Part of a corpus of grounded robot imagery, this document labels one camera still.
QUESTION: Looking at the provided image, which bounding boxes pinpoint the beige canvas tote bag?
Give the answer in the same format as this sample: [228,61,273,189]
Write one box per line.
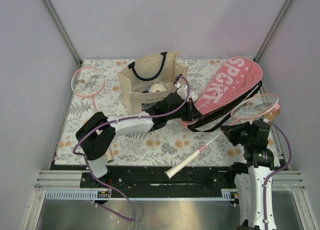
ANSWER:
[117,51,189,114]

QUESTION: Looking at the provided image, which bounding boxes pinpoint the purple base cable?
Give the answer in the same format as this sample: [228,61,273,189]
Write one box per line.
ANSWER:
[86,159,137,221]

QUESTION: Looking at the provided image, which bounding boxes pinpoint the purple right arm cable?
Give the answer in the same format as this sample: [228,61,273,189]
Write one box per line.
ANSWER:
[262,121,292,230]

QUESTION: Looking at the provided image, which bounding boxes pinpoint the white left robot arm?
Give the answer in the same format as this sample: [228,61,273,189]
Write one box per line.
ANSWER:
[75,93,203,187]

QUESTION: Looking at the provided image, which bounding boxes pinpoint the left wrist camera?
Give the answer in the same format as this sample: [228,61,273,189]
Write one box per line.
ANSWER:
[175,85,194,100]

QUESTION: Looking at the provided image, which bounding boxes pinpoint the white slotted cable duct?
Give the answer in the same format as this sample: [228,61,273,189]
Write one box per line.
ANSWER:
[45,190,111,200]

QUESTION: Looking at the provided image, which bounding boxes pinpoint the white tape roll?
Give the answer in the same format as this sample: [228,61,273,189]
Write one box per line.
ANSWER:
[149,82,167,92]

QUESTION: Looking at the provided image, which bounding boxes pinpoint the floral table mat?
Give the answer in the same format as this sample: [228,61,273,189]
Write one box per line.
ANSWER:
[54,59,244,168]

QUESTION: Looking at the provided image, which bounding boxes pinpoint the clear bottle pink cap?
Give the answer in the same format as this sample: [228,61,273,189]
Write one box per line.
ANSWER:
[263,104,280,122]

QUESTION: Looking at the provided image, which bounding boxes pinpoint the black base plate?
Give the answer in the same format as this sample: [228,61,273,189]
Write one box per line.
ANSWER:
[79,164,251,199]

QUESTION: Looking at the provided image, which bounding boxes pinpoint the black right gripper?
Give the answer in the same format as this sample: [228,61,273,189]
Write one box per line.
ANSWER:
[220,121,253,147]

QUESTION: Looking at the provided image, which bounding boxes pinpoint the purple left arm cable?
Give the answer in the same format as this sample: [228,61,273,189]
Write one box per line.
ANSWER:
[73,76,190,160]

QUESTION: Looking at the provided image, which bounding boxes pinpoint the pink racket cover bag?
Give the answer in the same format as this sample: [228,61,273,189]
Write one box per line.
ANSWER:
[181,57,263,132]

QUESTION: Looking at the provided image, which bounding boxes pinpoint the white shuttlecock tube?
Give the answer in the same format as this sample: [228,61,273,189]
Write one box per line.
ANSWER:
[189,91,199,103]

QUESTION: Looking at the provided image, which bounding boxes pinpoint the pink badminton racket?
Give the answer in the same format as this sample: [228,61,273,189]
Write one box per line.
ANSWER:
[165,93,279,179]
[71,66,115,163]

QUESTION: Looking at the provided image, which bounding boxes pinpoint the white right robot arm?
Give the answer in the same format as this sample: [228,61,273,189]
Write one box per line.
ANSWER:
[220,120,277,229]

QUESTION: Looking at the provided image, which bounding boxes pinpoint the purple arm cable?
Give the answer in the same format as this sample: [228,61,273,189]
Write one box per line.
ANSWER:
[73,76,190,160]
[262,121,292,230]

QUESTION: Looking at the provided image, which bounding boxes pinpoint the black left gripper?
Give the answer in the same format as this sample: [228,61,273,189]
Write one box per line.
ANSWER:
[166,98,203,122]

